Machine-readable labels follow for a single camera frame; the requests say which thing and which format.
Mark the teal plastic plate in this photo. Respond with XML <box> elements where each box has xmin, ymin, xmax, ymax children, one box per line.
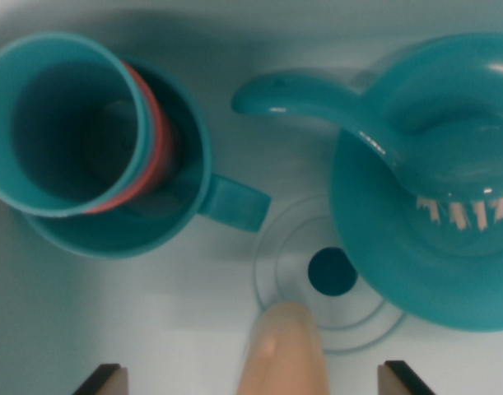
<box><xmin>328</xmin><ymin>32</ymin><xmax>503</xmax><ymax>332</ymax></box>

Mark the light blue toy sink unit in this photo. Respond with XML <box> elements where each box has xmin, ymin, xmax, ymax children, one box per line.
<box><xmin>0</xmin><ymin>0</ymin><xmax>503</xmax><ymax>395</ymax></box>

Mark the teal dish brush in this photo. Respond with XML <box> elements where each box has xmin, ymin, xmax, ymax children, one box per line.
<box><xmin>231</xmin><ymin>40</ymin><xmax>503</xmax><ymax>231</ymax></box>

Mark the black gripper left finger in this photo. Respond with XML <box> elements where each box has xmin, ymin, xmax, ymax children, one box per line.
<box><xmin>72</xmin><ymin>364</ymin><xmax>129</xmax><ymax>395</ymax></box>

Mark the beige detergent bottle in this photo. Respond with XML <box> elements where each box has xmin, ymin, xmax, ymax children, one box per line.
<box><xmin>236</xmin><ymin>300</ymin><xmax>333</xmax><ymax>395</ymax></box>

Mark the teal mug with handle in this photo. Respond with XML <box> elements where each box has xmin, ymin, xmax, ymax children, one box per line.
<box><xmin>24</xmin><ymin>55</ymin><xmax>272</xmax><ymax>260</ymax></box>

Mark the teal plastic tumbler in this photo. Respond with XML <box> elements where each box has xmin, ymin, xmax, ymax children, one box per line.
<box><xmin>0</xmin><ymin>32</ymin><xmax>153</xmax><ymax>218</ymax></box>

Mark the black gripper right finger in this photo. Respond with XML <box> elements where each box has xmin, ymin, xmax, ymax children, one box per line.
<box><xmin>377</xmin><ymin>360</ymin><xmax>436</xmax><ymax>395</ymax></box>

